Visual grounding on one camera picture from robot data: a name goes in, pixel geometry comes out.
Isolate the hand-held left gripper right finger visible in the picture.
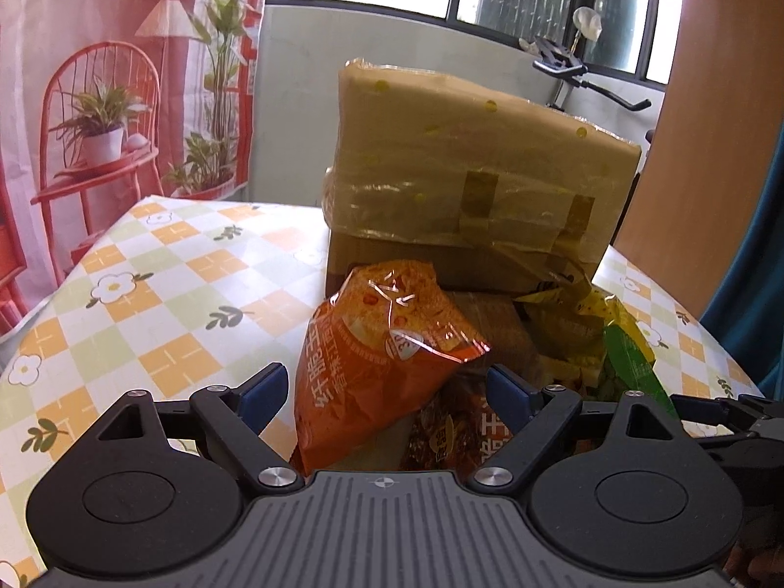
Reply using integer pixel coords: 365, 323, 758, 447
471, 366, 694, 494

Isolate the taped cardboard box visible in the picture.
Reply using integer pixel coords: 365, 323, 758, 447
321, 58, 643, 296

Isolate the yellow snack packet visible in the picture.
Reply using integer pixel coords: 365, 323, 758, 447
514, 285, 656, 394

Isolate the green snack packet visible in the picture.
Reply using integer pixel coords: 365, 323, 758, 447
597, 321, 682, 422

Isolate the wooden board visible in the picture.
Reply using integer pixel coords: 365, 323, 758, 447
606, 0, 784, 327

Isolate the brown snack packet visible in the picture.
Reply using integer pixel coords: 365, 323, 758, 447
450, 291, 541, 381

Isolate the dark red snack packet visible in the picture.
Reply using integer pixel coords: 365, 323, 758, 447
398, 380, 523, 474

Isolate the black exercise bike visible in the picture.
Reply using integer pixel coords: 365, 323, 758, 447
519, 33, 654, 136

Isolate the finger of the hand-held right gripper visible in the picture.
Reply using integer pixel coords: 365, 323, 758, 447
669, 394, 739, 426

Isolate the checked floral tablecloth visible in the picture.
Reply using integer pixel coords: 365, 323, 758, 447
0, 195, 768, 588

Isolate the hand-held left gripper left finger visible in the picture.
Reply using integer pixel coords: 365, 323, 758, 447
93, 363, 307, 494

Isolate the teal curtain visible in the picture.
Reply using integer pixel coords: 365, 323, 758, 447
698, 184, 784, 400

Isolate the orange snack packet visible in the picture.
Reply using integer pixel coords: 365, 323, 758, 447
289, 260, 492, 477

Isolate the printed backdrop cloth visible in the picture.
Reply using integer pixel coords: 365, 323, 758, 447
0, 0, 271, 339

